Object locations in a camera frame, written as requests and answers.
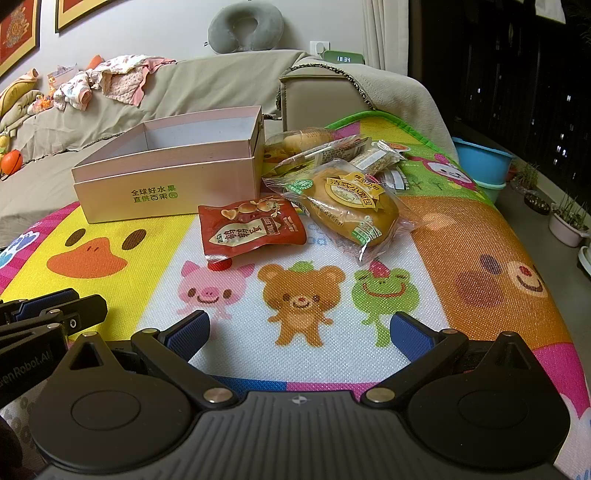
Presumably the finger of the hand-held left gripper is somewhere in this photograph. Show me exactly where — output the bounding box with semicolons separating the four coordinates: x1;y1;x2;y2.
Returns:
0;296;109;340
0;288;79;324

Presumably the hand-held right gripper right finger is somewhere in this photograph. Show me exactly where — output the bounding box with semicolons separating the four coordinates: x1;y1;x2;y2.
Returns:
362;311;536;409

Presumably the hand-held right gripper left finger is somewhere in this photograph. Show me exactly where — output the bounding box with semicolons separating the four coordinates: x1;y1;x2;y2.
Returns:
58;310;236;409

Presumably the packet of green plums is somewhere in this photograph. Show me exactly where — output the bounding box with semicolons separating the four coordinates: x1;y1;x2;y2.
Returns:
198;196;308;262

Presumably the round yellow bread packet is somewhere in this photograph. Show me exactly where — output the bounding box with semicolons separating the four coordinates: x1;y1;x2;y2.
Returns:
262;158;416;264

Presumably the pink cardboard box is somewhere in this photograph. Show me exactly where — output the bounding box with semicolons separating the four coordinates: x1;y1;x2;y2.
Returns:
71;105;265;225

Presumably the grain bar clear packet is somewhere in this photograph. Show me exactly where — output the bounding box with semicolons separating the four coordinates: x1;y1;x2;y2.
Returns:
353;141;407;174

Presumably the hawthorn stick snack packet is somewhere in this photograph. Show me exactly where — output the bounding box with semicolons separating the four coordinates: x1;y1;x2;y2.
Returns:
272;136;372;175

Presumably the striped bun clear packet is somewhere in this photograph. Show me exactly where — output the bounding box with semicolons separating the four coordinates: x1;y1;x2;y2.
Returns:
264;128;338;163

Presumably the colourful cartoon play mat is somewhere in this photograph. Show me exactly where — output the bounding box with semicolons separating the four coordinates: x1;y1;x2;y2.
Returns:
0;111;591;480

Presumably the orange toy ball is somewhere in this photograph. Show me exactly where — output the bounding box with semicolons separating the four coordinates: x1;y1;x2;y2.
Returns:
0;150;23;179

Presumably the small white snack packet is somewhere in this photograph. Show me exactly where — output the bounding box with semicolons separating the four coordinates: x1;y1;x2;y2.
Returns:
383;168;411;190

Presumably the teal plastic basin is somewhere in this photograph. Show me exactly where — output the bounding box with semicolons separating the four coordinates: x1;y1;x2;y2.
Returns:
475;180;509;204

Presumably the dark plant pot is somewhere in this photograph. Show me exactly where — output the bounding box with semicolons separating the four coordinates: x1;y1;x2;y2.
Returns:
524;191;553;216

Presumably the white plant pot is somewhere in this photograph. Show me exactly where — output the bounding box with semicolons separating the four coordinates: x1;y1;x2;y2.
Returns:
549;200;591;248

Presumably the blue plastic basin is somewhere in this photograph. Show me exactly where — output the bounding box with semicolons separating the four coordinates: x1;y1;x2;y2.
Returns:
451;136;514;185

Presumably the yellow green plush toy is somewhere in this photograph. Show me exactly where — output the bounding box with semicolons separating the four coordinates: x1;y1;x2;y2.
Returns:
0;69;45;136

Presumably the floral baby garment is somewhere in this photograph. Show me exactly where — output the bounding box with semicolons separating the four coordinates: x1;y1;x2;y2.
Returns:
52;69;94;112

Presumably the pink quilted baby garment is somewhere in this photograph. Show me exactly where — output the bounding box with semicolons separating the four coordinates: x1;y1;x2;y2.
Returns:
88;54;178;108

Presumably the beige sofa cover cloth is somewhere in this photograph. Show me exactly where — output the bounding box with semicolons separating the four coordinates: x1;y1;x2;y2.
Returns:
0;48;458;217

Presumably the beige sofa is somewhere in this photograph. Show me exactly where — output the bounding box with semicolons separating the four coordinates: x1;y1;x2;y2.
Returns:
0;48;458;241

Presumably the dark glass window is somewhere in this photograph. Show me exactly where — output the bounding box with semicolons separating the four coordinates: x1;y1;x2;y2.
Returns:
409;0;591;217

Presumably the green digital clock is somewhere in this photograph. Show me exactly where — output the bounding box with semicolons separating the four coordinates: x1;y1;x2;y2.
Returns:
323;48;368;66

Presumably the cream curtain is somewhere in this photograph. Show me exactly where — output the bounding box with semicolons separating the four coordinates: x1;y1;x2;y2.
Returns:
360;0;413;77

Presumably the grey neck pillow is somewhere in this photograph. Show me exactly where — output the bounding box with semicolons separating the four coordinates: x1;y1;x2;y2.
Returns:
207;0;284;56

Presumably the red framed wall picture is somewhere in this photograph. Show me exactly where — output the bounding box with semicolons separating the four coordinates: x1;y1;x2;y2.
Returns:
54;0;109;33
0;0;42;79

